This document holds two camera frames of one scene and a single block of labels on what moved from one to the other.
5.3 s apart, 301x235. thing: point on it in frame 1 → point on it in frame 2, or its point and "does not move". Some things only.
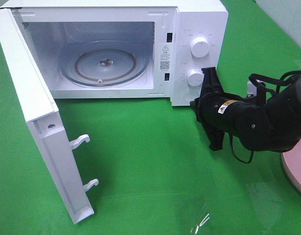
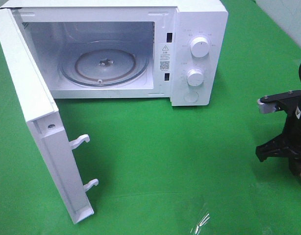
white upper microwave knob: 200,46 does not move
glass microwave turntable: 104,63 does not move
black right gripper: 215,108 → 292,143
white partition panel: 292,15 does not move
